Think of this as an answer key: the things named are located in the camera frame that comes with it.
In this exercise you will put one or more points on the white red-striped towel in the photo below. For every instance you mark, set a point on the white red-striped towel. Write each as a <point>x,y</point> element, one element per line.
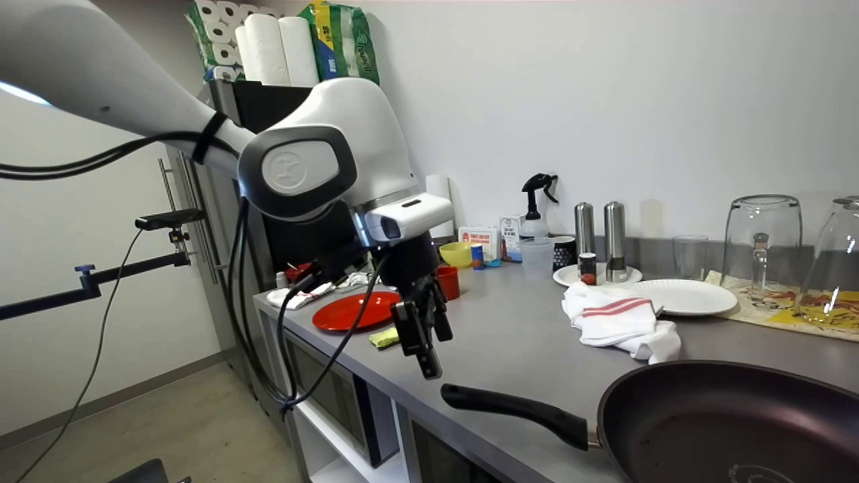
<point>607,318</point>

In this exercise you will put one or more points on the white small saucer plate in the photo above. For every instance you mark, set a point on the white small saucer plate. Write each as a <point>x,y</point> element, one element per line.
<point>600,275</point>

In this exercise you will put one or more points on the steel grinder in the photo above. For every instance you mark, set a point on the steel grinder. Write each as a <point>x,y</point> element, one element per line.
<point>615,235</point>
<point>584,230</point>

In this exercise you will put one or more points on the left steel grinder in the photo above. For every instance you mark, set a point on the left steel grinder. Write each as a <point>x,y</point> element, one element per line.
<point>584,230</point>

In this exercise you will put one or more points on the large red plate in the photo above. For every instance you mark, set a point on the large red plate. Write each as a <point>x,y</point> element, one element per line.
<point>355,313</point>

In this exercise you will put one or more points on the right steel grinder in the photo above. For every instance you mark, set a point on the right steel grinder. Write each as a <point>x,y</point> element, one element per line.
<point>615,235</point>

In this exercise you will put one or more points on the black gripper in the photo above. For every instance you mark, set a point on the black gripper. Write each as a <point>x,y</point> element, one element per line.
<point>411,273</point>

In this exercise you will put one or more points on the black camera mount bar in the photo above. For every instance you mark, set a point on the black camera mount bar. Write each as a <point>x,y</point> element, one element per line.
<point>89,279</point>

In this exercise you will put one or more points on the right upturned glass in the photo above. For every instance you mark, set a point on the right upturned glass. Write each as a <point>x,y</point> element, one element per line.
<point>836,258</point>

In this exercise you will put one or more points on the red mug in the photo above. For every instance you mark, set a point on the red mug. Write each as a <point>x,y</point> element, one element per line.
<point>449,282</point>

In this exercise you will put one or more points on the left upturned glass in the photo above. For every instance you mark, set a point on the left upturned glass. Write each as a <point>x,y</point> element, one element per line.
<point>759,233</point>

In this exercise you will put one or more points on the black frying pan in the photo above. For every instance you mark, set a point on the black frying pan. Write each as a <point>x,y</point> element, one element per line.
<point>704,423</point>

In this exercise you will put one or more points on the white round plate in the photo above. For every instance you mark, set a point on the white round plate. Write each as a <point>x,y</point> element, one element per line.
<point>685,297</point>

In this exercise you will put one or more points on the yellow sponge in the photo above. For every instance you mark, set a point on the yellow sponge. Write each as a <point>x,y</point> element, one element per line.
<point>385,340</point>

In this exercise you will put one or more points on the green packaged goods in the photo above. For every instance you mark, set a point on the green packaged goods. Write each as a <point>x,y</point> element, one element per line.
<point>341,41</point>

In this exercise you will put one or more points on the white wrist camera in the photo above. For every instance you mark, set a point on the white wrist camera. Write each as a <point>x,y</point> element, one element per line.
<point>407,219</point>

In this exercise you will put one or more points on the yellow bowl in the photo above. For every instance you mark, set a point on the yellow bowl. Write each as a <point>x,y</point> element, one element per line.
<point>458,253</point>

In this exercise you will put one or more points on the paper towel rolls pack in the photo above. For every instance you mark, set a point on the paper towel rolls pack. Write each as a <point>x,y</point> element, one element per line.
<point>243,41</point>

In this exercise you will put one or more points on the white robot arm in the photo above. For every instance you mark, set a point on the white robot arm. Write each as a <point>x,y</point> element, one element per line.
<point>341,147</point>

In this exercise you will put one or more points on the upturned glass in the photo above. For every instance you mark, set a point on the upturned glass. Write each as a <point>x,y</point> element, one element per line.
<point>759,233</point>
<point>836,258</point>

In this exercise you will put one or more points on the yellow patterned placemat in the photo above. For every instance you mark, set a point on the yellow patterned placemat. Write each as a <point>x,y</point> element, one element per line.
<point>814,313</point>

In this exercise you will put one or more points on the black-top spray bottle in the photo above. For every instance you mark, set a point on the black-top spray bottle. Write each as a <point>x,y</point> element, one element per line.
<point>537,186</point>

